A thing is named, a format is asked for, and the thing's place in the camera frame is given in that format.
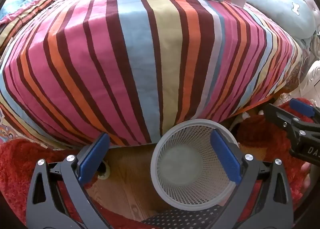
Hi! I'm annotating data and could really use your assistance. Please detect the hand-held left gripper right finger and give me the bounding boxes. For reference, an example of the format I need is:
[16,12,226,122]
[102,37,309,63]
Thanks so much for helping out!
[210,129,294,229]

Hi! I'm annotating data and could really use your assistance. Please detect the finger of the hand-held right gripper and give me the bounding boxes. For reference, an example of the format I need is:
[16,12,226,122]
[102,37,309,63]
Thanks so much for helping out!
[289,98,320,120]
[262,104,309,136]

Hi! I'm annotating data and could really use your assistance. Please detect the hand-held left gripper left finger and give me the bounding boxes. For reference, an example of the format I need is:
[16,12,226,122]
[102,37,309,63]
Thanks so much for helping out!
[26,132,118,229]

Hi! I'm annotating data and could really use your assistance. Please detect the grey mesh wastebasket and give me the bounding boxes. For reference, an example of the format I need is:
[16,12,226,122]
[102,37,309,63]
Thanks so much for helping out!
[150,119,242,211]

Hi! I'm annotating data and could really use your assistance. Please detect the person's right hand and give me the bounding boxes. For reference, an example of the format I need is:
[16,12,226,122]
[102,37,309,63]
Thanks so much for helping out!
[299,163,313,192]

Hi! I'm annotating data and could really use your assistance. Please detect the bed leg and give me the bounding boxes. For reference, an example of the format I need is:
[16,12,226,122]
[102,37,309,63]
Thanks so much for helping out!
[97,161,111,180]

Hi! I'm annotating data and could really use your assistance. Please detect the white ornate nightstand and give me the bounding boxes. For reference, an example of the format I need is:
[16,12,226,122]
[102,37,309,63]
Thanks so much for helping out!
[297,58,320,110]

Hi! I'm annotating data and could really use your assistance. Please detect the red shaggy rug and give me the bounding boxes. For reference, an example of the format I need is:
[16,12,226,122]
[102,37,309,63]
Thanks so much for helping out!
[0,99,318,229]

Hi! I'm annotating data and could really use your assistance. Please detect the dark star-patterned cloth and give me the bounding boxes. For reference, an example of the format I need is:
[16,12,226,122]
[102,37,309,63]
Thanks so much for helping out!
[141,204,225,229]

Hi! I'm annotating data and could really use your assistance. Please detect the patterned bed sheet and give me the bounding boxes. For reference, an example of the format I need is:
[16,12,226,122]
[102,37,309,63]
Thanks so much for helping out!
[0,104,63,150]

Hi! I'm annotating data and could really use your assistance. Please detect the light blue long pillow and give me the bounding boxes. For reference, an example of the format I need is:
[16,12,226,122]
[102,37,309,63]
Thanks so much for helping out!
[225,0,317,48]

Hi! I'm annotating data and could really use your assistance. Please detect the striped colourful blanket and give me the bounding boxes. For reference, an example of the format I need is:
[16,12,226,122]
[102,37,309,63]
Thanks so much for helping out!
[0,0,304,148]

